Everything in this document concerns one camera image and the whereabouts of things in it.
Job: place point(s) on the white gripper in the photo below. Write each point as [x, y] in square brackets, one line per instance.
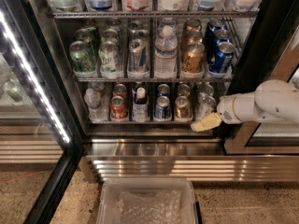
[226, 109]

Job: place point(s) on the silver 7up can front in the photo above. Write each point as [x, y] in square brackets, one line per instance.
[205, 106]

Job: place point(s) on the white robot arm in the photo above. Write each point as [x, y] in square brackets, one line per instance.
[274, 101]

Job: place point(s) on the silver can behind 7up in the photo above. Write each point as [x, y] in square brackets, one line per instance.
[205, 89]

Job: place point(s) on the gold can front bottom shelf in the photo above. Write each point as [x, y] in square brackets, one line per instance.
[182, 108]

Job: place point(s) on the gold can shelf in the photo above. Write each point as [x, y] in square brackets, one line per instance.
[182, 108]
[183, 90]
[192, 63]

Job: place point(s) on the gold can rear bottom shelf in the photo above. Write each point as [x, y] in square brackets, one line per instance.
[183, 90]

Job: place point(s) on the blue can front bottom shelf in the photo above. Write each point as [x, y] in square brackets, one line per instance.
[162, 108]

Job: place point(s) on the blue pepsi can front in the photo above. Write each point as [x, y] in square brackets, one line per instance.
[220, 59]

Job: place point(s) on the blue pepsi can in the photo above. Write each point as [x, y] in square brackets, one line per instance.
[220, 59]
[218, 36]
[215, 24]

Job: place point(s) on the blue can rear bottom shelf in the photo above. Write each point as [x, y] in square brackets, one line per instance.
[163, 90]

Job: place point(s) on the gold can front middle shelf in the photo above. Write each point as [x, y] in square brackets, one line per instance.
[192, 63]

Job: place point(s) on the clear water bottle middle shelf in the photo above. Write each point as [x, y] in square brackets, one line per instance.
[166, 52]

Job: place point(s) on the blue pepsi can middle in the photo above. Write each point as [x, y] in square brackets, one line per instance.
[218, 36]

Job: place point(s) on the gold can middle row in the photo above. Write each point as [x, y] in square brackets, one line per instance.
[192, 36]

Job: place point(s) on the silver blue can middle shelf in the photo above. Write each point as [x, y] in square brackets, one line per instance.
[138, 64]

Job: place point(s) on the orange can front bottom shelf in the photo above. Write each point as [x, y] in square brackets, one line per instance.
[118, 109]

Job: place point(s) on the orange can shelf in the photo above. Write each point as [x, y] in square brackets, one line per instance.
[119, 90]
[118, 109]

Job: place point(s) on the blue pepsi can rear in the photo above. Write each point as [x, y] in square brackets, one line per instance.
[215, 24]

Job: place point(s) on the gold can rear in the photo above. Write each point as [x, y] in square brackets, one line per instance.
[192, 24]

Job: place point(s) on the orange can rear bottom shelf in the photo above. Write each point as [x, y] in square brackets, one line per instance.
[119, 90]

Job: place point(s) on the small water bottle bottom shelf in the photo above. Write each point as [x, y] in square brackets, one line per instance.
[97, 111]

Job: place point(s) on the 7up can middle shelf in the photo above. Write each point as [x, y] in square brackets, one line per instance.
[109, 60]

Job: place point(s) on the green can front middle shelf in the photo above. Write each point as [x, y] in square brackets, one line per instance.
[81, 59]

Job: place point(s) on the green can middle row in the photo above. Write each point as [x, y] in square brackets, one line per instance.
[84, 35]

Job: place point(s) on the glass fridge door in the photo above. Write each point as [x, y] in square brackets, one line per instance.
[39, 153]

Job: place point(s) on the dark glass bottle white cap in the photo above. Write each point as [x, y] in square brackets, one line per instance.
[141, 106]

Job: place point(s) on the bubble wrap sheet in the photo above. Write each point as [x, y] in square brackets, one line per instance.
[155, 207]

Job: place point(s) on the clear plastic storage bin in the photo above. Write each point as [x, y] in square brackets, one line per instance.
[112, 188]

